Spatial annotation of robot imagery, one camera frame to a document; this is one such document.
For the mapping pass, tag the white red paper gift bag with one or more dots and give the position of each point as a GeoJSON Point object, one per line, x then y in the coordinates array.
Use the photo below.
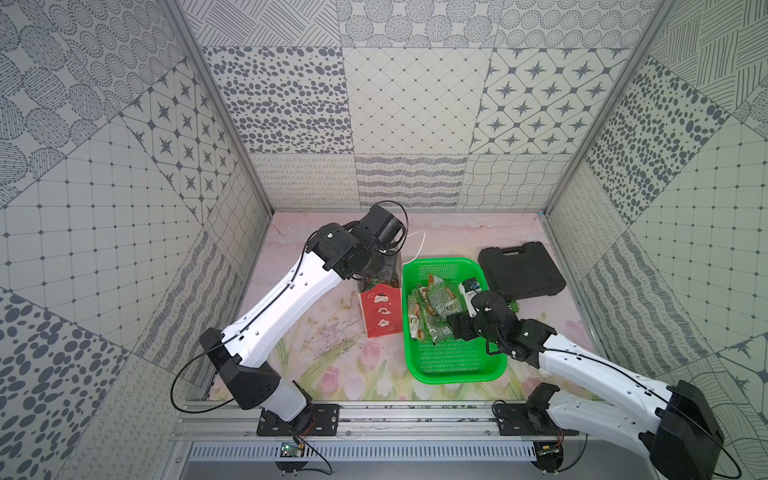
{"type": "Point", "coordinates": [380, 298]}

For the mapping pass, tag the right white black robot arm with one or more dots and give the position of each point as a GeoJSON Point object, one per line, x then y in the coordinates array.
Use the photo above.
{"type": "Point", "coordinates": [672, 425]}

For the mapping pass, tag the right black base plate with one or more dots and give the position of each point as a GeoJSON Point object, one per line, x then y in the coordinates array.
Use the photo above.
{"type": "Point", "coordinates": [517, 419]}

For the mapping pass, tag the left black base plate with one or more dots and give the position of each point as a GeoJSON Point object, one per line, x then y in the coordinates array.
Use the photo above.
{"type": "Point", "coordinates": [315, 420]}

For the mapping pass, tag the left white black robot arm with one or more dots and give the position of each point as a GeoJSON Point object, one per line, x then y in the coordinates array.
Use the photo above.
{"type": "Point", "coordinates": [330, 255]}

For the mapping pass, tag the green plastic basket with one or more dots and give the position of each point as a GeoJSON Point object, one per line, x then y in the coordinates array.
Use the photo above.
{"type": "Point", "coordinates": [452, 361]}

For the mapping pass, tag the green condiment packet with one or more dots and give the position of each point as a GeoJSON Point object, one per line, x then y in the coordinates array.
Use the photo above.
{"type": "Point", "coordinates": [445, 299]}

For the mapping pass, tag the black plastic tool case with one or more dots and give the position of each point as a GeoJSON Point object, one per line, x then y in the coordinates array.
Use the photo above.
{"type": "Point", "coordinates": [521, 272]}

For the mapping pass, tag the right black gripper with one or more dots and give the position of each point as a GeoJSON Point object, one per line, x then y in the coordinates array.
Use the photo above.
{"type": "Point", "coordinates": [460, 325]}

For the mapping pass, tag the green red sauce packet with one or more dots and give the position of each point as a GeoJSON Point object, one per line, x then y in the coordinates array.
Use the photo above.
{"type": "Point", "coordinates": [422, 323]}

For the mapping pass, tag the aluminium mounting rail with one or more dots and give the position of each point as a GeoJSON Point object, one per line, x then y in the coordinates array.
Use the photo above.
{"type": "Point", "coordinates": [472, 420]}

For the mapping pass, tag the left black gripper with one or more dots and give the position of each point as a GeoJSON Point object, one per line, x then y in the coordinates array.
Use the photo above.
{"type": "Point", "coordinates": [380, 276]}

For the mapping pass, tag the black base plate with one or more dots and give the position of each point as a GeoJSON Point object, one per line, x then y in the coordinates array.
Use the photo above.
{"type": "Point", "coordinates": [517, 419]}
{"type": "Point", "coordinates": [315, 420]}

